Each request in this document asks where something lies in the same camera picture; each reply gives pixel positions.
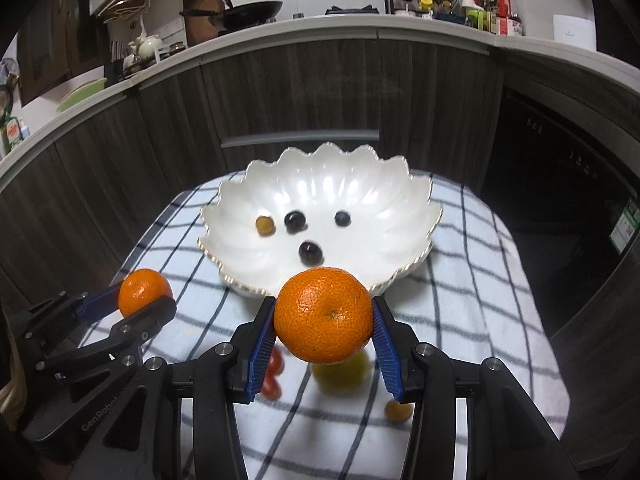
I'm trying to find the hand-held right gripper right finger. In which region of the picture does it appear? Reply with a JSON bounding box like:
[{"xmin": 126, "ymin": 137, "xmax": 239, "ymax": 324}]
[{"xmin": 371, "ymin": 296, "xmax": 566, "ymax": 480}]

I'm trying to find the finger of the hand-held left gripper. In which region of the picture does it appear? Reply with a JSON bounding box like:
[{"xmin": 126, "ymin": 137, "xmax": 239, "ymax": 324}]
[
  {"xmin": 37, "ymin": 296, "xmax": 179, "ymax": 381},
  {"xmin": 22, "ymin": 284, "xmax": 126, "ymax": 343}
]

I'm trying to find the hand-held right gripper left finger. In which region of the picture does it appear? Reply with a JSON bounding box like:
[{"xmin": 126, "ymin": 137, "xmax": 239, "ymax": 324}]
[{"xmin": 75, "ymin": 296, "xmax": 278, "ymax": 480}]

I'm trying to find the orange mandarin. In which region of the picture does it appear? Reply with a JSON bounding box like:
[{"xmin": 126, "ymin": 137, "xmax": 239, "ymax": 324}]
[
  {"xmin": 273, "ymin": 266, "xmax": 375, "ymax": 365},
  {"xmin": 118, "ymin": 268, "xmax": 173, "ymax": 318}
]

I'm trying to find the white scalloped bowl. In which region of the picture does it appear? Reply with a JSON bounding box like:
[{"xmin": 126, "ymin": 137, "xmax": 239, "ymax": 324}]
[{"xmin": 198, "ymin": 142, "xmax": 444, "ymax": 297}]

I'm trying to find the yellow green citrus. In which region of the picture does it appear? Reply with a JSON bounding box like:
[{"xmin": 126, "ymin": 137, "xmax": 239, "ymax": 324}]
[{"xmin": 311, "ymin": 350, "xmax": 373, "ymax": 395}]

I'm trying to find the blue checked white tablecloth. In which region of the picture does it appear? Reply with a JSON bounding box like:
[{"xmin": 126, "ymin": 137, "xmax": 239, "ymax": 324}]
[{"xmin": 75, "ymin": 170, "xmax": 571, "ymax": 480}]

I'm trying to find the kitchen counter with wood cabinets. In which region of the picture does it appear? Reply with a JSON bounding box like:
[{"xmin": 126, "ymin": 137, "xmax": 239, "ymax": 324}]
[{"xmin": 0, "ymin": 12, "xmax": 640, "ymax": 461}]

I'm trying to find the green bottle with red label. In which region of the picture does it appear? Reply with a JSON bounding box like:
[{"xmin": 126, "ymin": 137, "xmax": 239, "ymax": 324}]
[{"xmin": 0, "ymin": 115, "xmax": 31, "ymax": 157}]

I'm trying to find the green tray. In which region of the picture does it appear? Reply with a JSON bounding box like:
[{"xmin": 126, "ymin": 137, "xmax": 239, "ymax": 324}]
[{"xmin": 56, "ymin": 77, "xmax": 108, "ymax": 112}]

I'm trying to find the black built-in dishwasher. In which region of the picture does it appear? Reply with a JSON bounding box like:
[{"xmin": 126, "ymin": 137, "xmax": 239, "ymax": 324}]
[{"xmin": 480, "ymin": 85, "xmax": 640, "ymax": 336}]

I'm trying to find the white teapot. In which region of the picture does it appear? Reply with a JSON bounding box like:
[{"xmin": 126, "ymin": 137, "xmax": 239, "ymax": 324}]
[{"xmin": 137, "ymin": 35, "xmax": 163, "ymax": 59}]

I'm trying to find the brown wooden cutting board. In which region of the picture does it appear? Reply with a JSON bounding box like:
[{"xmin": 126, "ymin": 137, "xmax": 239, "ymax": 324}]
[{"xmin": 181, "ymin": 0, "xmax": 226, "ymax": 47}]

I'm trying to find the black wok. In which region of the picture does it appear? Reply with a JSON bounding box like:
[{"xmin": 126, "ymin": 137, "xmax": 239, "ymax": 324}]
[{"xmin": 179, "ymin": 0, "xmax": 284, "ymax": 36}]

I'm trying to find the group of condiment bottles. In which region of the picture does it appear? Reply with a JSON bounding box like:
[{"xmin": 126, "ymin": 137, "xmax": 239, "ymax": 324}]
[{"xmin": 462, "ymin": 0, "xmax": 524, "ymax": 37}]

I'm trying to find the white canister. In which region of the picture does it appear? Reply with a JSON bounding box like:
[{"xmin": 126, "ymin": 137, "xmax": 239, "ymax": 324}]
[{"xmin": 552, "ymin": 14, "xmax": 598, "ymax": 52}]

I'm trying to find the black microwave oven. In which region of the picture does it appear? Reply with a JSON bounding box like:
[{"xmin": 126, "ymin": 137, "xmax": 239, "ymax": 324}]
[{"xmin": 590, "ymin": 0, "xmax": 640, "ymax": 58}]

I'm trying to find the silver drawer handle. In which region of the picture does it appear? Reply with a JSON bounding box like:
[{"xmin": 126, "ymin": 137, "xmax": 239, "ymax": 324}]
[{"xmin": 220, "ymin": 129, "xmax": 381, "ymax": 149}]

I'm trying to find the gold wall rack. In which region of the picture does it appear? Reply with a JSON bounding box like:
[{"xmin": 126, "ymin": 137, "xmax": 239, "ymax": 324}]
[{"xmin": 102, "ymin": 0, "xmax": 152, "ymax": 23}]

